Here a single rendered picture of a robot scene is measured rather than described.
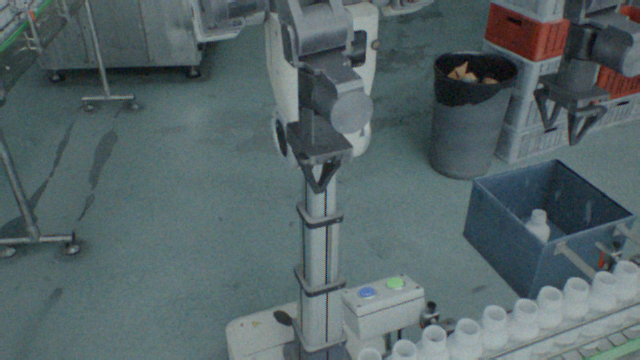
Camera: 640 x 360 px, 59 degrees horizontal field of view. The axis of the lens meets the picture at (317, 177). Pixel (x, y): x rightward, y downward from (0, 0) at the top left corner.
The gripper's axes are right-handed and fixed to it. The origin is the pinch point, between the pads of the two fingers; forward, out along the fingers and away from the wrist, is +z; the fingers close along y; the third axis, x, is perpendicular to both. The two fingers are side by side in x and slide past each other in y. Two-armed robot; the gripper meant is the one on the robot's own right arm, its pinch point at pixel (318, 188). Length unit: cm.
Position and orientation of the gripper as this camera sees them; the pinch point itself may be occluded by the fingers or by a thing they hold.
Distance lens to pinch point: 84.7
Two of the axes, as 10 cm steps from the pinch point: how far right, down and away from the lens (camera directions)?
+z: 0.0, 8.3, 5.6
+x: 9.3, -2.1, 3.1
